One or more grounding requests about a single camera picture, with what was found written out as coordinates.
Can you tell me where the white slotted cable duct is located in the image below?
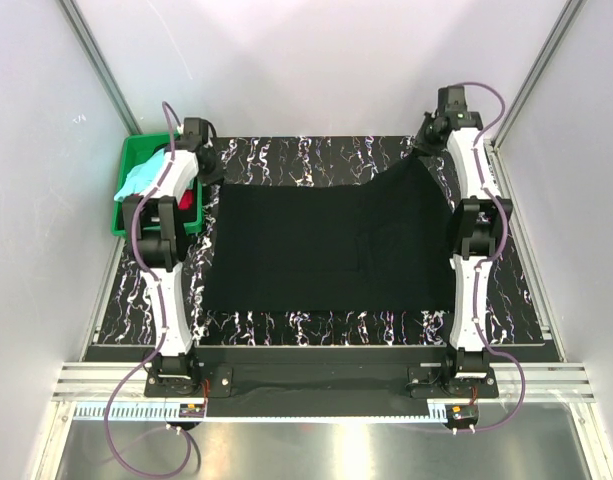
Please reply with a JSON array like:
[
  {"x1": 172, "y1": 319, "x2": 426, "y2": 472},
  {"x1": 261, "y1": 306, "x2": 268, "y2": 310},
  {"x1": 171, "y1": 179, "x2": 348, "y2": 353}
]
[{"x1": 74, "y1": 401, "x2": 448, "y2": 424}]

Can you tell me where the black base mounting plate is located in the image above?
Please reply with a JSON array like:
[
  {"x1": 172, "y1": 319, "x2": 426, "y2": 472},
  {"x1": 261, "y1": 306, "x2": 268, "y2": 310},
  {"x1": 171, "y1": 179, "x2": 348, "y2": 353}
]
[{"x1": 155, "y1": 346, "x2": 499, "y2": 413}]

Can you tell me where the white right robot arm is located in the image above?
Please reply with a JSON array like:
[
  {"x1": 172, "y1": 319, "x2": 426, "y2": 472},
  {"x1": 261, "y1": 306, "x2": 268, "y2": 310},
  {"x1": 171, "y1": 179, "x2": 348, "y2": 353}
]
[{"x1": 415, "y1": 81, "x2": 513, "y2": 397}]

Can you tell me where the right aluminium corner post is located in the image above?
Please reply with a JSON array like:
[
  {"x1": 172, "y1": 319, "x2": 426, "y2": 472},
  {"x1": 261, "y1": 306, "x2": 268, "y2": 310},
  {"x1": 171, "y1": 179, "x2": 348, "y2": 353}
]
[{"x1": 490, "y1": 0, "x2": 587, "y2": 151}]

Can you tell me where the red t shirt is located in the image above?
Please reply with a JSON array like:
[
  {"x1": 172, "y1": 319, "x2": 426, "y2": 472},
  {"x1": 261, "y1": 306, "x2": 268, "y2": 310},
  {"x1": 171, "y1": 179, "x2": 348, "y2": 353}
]
[{"x1": 178, "y1": 189, "x2": 195, "y2": 211}]

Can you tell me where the aluminium frame rail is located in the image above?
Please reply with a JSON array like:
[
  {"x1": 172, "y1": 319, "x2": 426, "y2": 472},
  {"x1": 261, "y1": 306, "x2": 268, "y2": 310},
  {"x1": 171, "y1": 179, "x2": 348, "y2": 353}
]
[{"x1": 52, "y1": 362, "x2": 147, "y2": 401}]

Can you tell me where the left aluminium corner post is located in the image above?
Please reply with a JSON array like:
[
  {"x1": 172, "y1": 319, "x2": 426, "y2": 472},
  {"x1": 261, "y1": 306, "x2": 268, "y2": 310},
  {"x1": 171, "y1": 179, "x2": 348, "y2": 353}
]
[{"x1": 56, "y1": 0, "x2": 142, "y2": 135}]

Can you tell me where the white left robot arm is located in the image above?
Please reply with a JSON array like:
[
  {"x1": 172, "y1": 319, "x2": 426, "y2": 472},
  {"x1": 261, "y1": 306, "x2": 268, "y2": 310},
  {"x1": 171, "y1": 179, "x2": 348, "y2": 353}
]
[{"x1": 122, "y1": 117, "x2": 219, "y2": 397}]

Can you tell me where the black t shirt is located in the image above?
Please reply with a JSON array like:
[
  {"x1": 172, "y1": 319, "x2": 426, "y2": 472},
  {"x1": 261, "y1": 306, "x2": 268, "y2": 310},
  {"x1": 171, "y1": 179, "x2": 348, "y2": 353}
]
[{"x1": 202, "y1": 157, "x2": 455, "y2": 313}]

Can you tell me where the aluminium corner post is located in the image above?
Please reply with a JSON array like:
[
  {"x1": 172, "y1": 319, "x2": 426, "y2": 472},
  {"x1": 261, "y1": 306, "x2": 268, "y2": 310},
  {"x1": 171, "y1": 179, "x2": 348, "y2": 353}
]
[
  {"x1": 490, "y1": 0, "x2": 587, "y2": 151},
  {"x1": 56, "y1": 0, "x2": 142, "y2": 135}
]

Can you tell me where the green plastic bin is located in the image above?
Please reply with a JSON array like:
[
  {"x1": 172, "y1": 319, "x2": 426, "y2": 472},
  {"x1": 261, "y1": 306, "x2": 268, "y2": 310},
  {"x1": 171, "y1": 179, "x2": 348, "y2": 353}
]
[{"x1": 110, "y1": 132, "x2": 203, "y2": 237}]

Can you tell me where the light blue t shirt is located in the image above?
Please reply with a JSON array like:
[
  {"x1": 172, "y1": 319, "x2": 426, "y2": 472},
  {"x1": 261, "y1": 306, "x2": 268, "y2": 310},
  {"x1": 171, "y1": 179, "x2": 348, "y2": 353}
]
[{"x1": 114, "y1": 150, "x2": 165, "y2": 202}]

